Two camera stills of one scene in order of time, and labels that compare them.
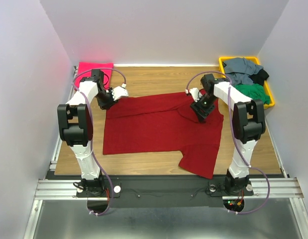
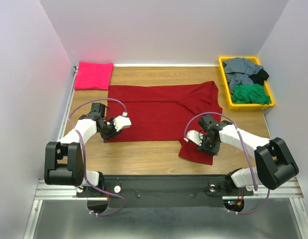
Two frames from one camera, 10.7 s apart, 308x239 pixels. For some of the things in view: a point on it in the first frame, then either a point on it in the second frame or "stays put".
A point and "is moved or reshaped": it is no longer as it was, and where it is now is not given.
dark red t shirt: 164,122 is moved or reshaped
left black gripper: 106,106 to 114,133
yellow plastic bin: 271,102 stays put
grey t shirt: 238,69 stays put
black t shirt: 260,77 stays put
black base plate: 135,191 stays put
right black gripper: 196,106 to 213,150
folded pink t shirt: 85,68 stays put
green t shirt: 254,91 stays put
